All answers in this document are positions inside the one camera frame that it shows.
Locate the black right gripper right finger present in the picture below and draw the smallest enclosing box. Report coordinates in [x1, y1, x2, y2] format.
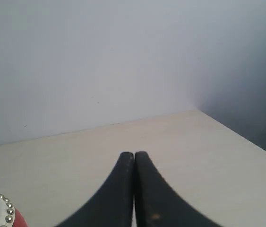
[135, 151, 219, 227]

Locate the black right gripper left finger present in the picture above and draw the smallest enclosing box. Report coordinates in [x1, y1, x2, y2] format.
[58, 152, 134, 227]

